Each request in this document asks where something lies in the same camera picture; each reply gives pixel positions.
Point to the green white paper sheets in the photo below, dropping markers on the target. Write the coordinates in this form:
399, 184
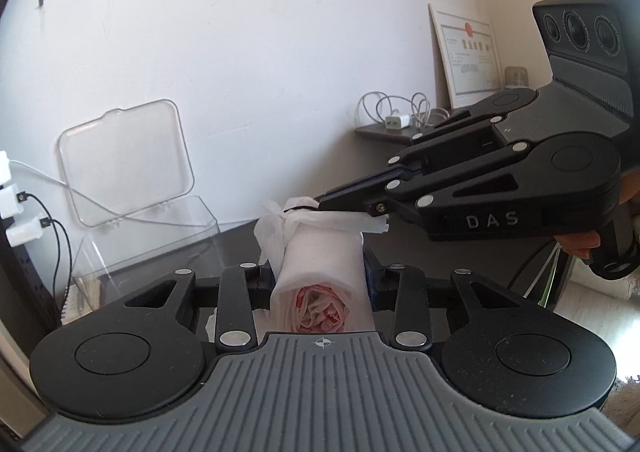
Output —
552, 272

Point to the white red printed shopping bag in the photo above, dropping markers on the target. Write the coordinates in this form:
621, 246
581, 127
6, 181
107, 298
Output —
320, 247

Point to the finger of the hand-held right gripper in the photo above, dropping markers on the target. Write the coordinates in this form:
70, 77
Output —
450, 147
400, 197

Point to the person's right hand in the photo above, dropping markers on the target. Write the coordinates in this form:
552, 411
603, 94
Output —
577, 243

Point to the small lidded jar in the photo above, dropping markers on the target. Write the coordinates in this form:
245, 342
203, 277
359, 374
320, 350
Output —
516, 77

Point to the beige fuzzy coat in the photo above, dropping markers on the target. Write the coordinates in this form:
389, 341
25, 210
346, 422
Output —
627, 397

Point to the beige stick bundle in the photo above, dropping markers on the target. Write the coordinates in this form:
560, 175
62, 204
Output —
72, 302

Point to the black power strip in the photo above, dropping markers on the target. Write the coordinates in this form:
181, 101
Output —
27, 282

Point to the clear plastic hinged box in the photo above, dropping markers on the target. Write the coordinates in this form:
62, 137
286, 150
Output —
120, 157

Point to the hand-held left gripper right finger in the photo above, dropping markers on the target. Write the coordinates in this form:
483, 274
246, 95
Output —
372, 282

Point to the white charger with metal prongs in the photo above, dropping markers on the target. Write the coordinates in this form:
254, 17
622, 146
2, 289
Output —
397, 122

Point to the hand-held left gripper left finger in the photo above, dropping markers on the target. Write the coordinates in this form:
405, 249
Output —
265, 282

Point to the dark wall shelf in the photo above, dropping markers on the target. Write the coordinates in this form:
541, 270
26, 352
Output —
385, 135

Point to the framed certificate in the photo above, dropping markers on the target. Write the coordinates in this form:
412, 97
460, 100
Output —
470, 57

